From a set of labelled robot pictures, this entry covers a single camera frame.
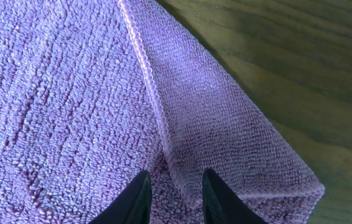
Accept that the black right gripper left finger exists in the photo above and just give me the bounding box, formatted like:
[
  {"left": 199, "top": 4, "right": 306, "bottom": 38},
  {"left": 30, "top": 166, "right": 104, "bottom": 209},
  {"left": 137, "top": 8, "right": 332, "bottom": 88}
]
[{"left": 89, "top": 170, "right": 152, "bottom": 224}]

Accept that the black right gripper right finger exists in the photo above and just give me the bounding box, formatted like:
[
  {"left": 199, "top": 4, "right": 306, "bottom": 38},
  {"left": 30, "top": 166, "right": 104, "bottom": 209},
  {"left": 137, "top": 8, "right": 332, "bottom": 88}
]
[{"left": 202, "top": 169, "right": 266, "bottom": 224}]

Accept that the purple microfiber cloth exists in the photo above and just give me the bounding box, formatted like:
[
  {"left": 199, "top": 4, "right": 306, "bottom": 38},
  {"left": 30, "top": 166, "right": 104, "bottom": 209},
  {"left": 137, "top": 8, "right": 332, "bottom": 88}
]
[{"left": 0, "top": 0, "right": 325, "bottom": 223}]

